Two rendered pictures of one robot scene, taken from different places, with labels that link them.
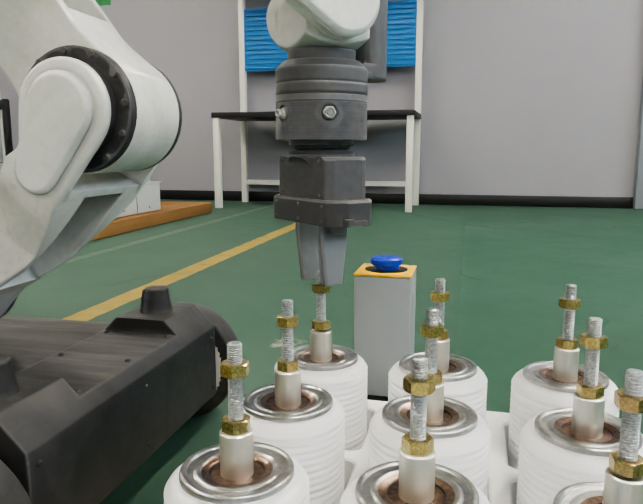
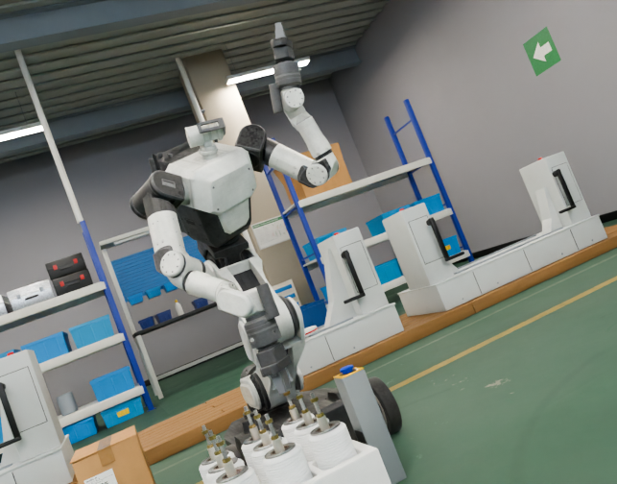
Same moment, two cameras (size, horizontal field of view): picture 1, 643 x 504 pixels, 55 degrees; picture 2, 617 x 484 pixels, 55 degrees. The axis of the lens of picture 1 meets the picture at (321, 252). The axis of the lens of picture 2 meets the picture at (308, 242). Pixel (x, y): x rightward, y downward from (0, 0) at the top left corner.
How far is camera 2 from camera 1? 1.49 m
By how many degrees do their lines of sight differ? 57
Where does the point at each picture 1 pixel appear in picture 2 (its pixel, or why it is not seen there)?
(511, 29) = not seen: outside the picture
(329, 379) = (285, 428)
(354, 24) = (243, 313)
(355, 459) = not seen: hidden behind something
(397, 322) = (347, 398)
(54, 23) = not seen: hidden behind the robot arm
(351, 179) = (267, 358)
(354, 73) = (254, 325)
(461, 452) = (256, 455)
